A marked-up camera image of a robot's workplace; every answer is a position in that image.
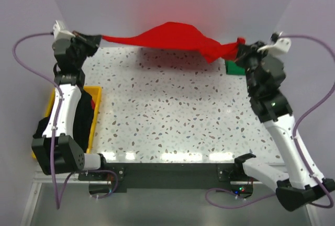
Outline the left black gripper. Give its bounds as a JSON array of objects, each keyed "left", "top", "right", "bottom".
[{"left": 69, "top": 31, "right": 102, "bottom": 69}]

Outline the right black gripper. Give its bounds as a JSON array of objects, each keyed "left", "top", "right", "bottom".
[{"left": 233, "top": 40, "right": 274, "bottom": 94}]

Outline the red polo shirt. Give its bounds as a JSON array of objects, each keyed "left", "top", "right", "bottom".
[{"left": 102, "top": 22, "right": 245, "bottom": 63}]

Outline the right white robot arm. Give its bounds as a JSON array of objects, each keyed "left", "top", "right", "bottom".
[{"left": 231, "top": 40, "right": 334, "bottom": 212}]

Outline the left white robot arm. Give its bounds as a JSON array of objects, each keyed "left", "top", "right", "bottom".
[{"left": 32, "top": 31, "right": 108, "bottom": 180}]

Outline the folded green t shirt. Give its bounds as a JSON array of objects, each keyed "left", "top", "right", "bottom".
[{"left": 225, "top": 60, "right": 245, "bottom": 76}]

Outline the yellow plastic bin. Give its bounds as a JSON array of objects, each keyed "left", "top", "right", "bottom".
[{"left": 45, "top": 84, "right": 102, "bottom": 154}]

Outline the black t shirt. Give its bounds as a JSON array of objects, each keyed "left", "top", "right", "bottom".
[{"left": 32, "top": 92, "right": 95, "bottom": 152}]

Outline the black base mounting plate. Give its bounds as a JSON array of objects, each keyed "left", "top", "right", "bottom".
[{"left": 78, "top": 163, "right": 250, "bottom": 193}]

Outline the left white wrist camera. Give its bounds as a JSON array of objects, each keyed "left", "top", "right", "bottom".
[{"left": 53, "top": 20, "right": 75, "bottom": 40}]

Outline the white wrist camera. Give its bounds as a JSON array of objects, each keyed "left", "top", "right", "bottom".
[
  {"left": 53, "top": 20, "right": 75, "bottom": 40},
  {"left": 257, "top": 32, "right": 292, "bottom": 56}
]

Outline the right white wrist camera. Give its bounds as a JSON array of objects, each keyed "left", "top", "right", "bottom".
[{"left": 257, "top": 32, "right": 292, "bottom": 56}]

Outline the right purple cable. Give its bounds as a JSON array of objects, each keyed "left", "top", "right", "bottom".
[{"left": 204, "top": 34, "right": 335, "bottom": 209}]

